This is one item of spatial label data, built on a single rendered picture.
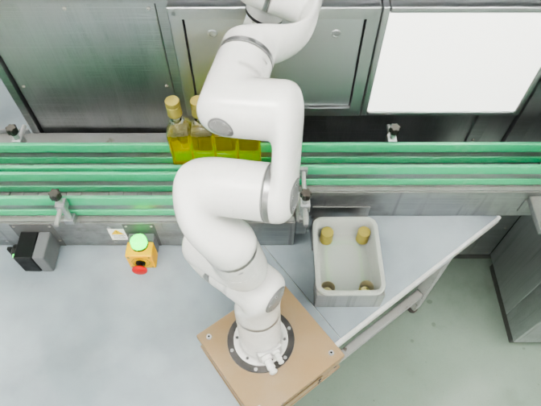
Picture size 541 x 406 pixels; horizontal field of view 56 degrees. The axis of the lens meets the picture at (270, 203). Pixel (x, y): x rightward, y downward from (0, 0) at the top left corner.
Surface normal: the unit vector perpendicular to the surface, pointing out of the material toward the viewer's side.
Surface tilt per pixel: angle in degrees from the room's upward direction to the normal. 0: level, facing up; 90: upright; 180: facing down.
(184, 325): 0
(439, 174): 90
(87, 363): 0
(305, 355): 5
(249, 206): 66
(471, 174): 90
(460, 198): 90
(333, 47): 90
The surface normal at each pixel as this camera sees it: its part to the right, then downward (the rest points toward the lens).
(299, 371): -0.03, -0.61
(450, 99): 0.00, 0.84
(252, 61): 0.50, -0.33
